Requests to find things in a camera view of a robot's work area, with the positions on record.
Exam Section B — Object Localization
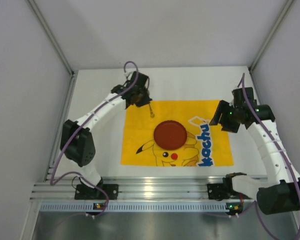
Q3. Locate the gold spoon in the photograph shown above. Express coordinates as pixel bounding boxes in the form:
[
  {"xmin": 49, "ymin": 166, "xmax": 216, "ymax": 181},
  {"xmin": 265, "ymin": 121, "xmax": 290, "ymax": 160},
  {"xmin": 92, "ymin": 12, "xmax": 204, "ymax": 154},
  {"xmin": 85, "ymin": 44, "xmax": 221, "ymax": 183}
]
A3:
[{"xmin": 148, "ymin": 103, "xmax": 155, "ymax": 119}]

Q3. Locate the yellow pikachu placemat cloth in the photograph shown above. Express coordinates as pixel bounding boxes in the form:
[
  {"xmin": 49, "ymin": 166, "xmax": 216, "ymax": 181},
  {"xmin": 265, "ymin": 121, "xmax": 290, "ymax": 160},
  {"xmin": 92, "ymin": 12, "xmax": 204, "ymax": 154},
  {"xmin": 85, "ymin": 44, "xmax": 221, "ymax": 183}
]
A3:
[{"xmin": 121, "ymin": 100, "xmax": 234, "ymax": 167}]

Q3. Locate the red round plate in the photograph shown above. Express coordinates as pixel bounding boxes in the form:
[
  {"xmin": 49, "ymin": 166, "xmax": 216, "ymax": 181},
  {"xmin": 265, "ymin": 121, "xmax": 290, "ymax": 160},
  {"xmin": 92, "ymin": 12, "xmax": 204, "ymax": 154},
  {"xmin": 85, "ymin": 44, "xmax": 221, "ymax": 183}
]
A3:
[{"xmin": 153, "ymin": 120, "xmax": 188, "ymax": 150}]

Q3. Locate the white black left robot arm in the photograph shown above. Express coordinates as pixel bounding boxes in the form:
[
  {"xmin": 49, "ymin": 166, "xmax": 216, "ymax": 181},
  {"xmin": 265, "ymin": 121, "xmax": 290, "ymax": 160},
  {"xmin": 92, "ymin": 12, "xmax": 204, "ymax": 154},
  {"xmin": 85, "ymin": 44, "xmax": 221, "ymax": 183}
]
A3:
[{"xmin": 58, "ymin": 71, "xmax": 152, "ymax": 189}]

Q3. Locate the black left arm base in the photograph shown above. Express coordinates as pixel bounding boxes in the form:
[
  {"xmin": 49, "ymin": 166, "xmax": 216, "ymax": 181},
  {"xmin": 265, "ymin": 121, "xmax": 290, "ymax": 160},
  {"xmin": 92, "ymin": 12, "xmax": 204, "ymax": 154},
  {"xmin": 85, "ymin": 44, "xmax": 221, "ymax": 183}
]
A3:
[{"xmin": 74, "ymin": 179, "xmax": 119, "ymax": 200}]

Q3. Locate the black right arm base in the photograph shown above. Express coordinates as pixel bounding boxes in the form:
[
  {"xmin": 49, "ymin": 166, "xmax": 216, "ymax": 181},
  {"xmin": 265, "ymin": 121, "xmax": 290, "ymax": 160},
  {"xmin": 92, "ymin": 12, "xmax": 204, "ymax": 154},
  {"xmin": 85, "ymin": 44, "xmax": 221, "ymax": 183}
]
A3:
[{"xmin": 206, "ymin": 172, "xmax": 247, "ymax": 201}]

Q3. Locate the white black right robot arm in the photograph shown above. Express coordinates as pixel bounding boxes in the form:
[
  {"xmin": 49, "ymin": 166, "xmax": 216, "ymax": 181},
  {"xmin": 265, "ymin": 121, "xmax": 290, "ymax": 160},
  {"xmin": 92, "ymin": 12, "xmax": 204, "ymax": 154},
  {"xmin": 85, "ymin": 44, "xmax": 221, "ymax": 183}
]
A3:
[{"xmin": 210, "ymin": 87, "xmax": 300, "ymax": 215}]

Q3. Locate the right aluminium frame post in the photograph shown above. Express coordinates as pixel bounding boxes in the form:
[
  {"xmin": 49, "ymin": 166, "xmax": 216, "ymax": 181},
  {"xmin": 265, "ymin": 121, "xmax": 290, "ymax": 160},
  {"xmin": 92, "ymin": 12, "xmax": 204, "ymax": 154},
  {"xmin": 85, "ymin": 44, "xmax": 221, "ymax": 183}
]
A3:
[{"xmin": 248, "ymin": 0, "xmax": 297, "ymax": 73}]

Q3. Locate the aluminium frame post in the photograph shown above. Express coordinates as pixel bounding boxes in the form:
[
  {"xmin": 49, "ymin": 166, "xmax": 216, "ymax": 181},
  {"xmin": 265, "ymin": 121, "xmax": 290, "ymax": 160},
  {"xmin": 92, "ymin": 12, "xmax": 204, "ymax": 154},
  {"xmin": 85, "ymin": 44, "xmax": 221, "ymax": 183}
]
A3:
[
  {"xmin": 25, "ymin": 0, "xmax": 74, "ymax": 76},
  {"xmin": 248, "ymin": 0, "xmax": 297, "ymax": 73}
]

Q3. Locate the aluminium mounting rail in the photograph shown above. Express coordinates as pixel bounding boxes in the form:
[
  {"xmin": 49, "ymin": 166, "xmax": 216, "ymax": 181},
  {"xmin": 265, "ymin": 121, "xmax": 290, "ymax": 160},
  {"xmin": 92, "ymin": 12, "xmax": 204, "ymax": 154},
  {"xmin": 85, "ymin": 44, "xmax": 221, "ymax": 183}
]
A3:
[{"xmin": 31, "ymin": 176, "xmax": 268, "ymax": 201}]

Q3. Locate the left aluminium frame post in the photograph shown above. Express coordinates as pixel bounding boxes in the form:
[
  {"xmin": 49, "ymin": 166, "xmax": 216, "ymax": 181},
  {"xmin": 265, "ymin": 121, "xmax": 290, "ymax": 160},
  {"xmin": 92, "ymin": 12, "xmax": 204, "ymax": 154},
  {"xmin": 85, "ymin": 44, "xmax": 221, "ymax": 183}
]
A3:
[{"xmin": 25, "ymin": 0, "xmax": 74, "ymax": 76}]

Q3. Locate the white slotted cable duct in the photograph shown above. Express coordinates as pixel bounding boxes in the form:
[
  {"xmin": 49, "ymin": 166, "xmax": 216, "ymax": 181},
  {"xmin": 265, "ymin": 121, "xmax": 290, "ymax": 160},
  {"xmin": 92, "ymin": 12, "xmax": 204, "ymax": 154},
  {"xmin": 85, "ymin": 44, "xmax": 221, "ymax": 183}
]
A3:
[{"xmin": 39, "ymin": 201, "xmax": 243, "ymax": 213}]

